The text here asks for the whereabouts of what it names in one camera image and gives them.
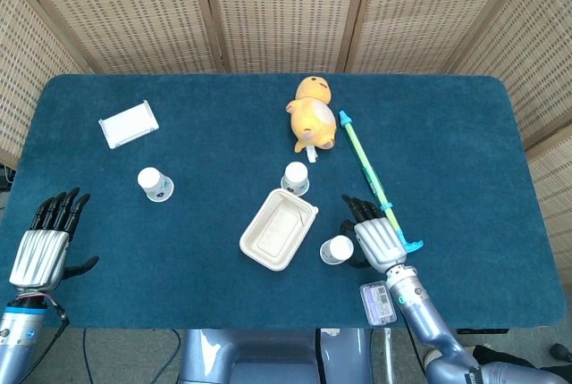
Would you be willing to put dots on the black shoe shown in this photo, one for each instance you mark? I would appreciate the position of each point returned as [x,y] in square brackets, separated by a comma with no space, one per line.
[562,352]

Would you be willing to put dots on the yellow plush toy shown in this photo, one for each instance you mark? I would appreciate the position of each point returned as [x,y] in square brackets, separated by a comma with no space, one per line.
[313,118]

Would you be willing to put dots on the white paper cup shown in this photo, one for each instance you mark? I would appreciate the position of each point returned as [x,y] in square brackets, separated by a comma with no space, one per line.
[296,176]
[335,250]
[154,183]

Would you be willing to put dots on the white shoe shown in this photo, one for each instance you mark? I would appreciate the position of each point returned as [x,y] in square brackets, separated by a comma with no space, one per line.
[431,359]

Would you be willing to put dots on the woven bamboo folding screen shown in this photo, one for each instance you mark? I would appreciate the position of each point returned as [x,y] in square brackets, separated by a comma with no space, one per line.
[286,9]

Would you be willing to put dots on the white plastic card box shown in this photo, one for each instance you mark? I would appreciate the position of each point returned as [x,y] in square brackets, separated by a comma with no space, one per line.
[127,125]

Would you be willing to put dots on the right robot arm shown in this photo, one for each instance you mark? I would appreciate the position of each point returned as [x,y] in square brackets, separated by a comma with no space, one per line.
[424,317]

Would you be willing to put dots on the small clear plastic packet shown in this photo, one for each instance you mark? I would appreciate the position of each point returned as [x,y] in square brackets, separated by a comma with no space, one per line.
[375,306]

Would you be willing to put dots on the green blue toy water pump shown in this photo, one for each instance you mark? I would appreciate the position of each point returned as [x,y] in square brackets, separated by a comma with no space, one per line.
[367,169]

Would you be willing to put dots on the blue table cloth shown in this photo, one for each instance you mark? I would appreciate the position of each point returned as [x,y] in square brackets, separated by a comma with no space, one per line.
[201,134]

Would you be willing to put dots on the black trouser leg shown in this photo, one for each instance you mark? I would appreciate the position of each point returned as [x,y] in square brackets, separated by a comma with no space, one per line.
[500,353]

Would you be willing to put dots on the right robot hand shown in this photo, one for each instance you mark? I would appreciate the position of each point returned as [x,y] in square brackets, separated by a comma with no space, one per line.
[380,241]

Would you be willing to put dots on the grey-blue robot torso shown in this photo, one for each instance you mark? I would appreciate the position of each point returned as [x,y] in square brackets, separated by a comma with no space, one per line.
[268,357]

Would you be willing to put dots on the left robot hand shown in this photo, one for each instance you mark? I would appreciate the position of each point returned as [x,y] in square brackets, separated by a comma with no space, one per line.
[39,259]

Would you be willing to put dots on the beige rectangular food tray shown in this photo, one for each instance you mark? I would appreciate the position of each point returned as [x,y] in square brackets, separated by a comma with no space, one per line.
[277,230]

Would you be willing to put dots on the metal table leg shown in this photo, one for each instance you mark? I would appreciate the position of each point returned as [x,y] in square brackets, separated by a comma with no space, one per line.
[389,357]

